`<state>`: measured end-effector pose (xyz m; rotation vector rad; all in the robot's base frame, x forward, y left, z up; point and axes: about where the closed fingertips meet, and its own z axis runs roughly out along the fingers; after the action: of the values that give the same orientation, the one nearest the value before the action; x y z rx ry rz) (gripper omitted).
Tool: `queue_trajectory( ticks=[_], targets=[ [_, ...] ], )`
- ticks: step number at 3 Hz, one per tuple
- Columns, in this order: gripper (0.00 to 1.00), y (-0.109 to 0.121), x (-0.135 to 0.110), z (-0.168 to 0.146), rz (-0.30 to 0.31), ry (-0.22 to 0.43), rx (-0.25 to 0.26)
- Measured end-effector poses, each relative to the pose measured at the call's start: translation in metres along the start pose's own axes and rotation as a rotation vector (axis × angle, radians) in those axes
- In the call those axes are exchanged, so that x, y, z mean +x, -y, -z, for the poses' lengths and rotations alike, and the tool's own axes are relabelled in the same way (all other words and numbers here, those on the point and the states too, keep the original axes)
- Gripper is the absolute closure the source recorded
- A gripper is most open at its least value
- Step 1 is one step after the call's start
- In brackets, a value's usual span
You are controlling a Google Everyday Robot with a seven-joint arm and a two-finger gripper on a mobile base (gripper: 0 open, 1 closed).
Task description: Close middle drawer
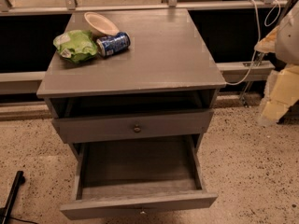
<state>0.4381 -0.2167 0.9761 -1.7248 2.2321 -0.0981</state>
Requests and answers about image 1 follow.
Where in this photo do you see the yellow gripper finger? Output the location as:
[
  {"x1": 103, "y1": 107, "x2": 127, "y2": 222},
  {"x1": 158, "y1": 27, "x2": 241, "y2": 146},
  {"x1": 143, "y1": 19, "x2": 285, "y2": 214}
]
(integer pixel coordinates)
[
  {"x1": 254, "y1": 26, "x2": 278, "y2": 53},
  {"x1": 257, "y1": 64, "x2": 299, "y2": 126}
]

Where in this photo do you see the grey drawer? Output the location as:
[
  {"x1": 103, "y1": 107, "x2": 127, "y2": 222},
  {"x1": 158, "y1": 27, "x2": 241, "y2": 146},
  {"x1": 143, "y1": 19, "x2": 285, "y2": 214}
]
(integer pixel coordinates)
[
  {"x1": 61, "y1": 135, "x2": 217, "y2": 220},
  {"x1": 52, "y1": 109, "x2": 213, "y2": 144}
]

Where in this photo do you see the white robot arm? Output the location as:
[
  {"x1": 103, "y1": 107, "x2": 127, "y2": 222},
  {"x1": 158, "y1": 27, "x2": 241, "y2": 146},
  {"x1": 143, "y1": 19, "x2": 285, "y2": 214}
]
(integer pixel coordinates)
[{"x1": 254, "y1": 1, "x2": 299, "y2": 126}]

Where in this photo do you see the grey wooden drawer cabinet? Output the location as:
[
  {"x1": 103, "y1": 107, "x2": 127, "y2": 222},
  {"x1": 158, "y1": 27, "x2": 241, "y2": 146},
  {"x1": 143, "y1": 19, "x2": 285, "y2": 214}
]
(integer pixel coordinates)
[{"x1": 36, "y1": 8, "x2": 227, "y2": 161}]

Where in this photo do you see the blue soda can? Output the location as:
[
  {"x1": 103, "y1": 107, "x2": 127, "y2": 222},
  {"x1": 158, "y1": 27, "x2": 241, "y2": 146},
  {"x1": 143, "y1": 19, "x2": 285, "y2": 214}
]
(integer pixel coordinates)
[{"x1": 96, "y1": 32, "x2": 131, "y2": 57}]

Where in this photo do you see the white bowl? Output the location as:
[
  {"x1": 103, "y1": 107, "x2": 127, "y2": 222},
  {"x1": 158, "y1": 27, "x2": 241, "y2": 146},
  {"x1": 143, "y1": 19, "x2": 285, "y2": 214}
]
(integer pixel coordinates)
[{"x1": 84, "y1": 12, "x2": 120, "y2": 36}]

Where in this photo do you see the green chip bag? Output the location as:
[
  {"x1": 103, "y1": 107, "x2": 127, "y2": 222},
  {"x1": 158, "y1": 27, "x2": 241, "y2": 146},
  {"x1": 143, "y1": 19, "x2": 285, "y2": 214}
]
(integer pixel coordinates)
[{"x1": 53, "y1": 30, "x2": 97, "y2": 63}]

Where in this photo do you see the black stand leg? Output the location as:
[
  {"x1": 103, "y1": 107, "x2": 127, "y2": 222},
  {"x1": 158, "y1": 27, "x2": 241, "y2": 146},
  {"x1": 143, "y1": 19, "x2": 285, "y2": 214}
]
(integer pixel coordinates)
[{"x1": 0, "y1": 171, "x2": 25, "y2": 224}]

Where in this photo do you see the white cable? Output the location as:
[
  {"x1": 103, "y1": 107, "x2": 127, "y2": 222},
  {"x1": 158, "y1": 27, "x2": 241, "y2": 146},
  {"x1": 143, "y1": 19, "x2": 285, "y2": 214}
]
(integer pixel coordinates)
[{"x1": 224, "y1": 0, "x2": 282, "y2": 87}]

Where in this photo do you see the metal railing frame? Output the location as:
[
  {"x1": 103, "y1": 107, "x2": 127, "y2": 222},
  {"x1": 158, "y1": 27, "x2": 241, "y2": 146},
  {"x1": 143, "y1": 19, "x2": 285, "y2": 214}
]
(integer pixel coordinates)
[{"x1": 0, "y1": 0, "x2": 299, "y2": 95}]

